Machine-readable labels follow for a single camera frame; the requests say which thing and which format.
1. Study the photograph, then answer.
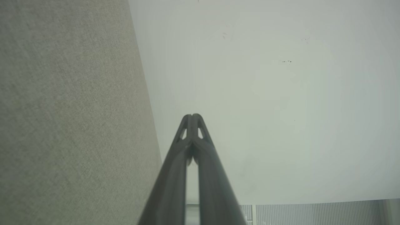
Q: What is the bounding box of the grey cloth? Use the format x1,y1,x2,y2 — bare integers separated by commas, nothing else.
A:
0,0,163,225

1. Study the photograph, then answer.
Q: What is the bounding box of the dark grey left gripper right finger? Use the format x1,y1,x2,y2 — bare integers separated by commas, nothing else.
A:
192,113,247,225

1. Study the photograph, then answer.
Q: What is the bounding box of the grey ribbed panel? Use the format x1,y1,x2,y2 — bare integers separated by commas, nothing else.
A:
240,200,385,225

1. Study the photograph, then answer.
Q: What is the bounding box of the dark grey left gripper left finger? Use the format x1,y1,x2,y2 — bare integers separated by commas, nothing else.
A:
137,114,192,225

